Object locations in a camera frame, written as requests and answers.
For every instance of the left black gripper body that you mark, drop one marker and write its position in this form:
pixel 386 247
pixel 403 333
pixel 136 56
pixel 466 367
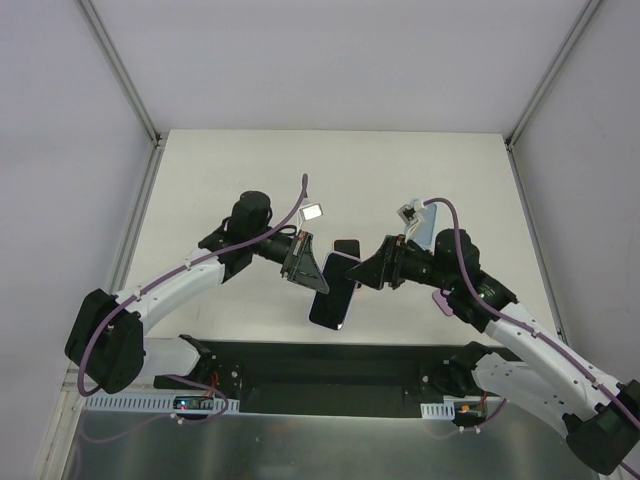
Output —
pixel 295 255

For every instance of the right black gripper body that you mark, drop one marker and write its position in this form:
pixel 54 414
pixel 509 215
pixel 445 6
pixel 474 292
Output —
pixel 392 262

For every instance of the light blue phone case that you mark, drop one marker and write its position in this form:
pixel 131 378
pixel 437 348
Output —
pixel 433 208

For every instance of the black phone pink edge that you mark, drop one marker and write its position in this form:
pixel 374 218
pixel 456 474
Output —
pixel 318 308

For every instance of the purple phone face down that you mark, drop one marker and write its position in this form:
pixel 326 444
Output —
pixel 440 298

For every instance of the lavender phone case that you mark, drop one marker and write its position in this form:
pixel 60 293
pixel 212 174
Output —
pixel 341 290

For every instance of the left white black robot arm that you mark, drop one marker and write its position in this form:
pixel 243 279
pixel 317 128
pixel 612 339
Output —
pixel 110 342

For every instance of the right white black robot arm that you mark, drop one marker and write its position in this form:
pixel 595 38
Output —
pixel 597 414

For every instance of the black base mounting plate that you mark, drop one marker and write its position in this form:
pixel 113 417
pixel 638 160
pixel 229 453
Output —
pixel 374 381

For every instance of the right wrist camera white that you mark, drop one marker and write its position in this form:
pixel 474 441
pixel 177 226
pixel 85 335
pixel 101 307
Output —
pixel 412 215

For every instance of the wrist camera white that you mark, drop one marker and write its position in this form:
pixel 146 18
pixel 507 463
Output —
pixel 412 215
pixel 310 212

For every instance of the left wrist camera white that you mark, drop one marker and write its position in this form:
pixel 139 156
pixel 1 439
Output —
pixel 310 212

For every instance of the right white cable duct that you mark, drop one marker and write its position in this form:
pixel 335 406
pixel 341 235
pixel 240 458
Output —
pixel 438 411

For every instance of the white cable duct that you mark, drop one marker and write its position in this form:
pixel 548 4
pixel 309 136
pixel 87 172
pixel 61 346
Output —
pixel 438 411
pixel 160 403

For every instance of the left white cable duct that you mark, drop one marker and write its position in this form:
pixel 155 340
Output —
pixel 160 403

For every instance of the right aluminium frame post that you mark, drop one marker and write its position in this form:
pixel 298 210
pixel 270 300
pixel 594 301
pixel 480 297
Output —
pixel 560 59

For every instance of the aluminium frame post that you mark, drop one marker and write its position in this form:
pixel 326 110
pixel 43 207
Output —
pixel 118 69
pixel 560 59

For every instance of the left aluminium frame post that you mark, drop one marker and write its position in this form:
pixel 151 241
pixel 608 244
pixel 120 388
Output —
pixel 118 69

